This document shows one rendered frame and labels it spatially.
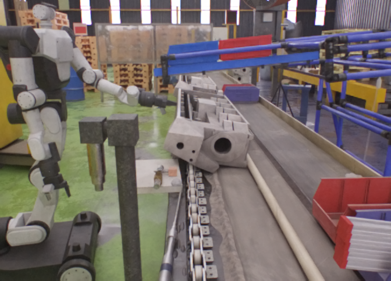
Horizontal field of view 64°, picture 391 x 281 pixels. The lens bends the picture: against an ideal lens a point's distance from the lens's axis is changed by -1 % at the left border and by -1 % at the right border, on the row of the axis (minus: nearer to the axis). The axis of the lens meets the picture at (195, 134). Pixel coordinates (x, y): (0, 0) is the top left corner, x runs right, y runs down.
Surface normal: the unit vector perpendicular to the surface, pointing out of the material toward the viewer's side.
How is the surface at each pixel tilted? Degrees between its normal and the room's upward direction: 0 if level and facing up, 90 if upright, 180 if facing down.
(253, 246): 0
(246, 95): 92
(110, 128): 90
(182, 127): 38
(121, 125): 90
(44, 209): 90
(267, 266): 0
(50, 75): 98
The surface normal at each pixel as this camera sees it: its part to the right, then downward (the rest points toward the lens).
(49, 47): 0.68, 0.12
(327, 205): 0.04, 0.24
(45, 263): 0.00, -0.96
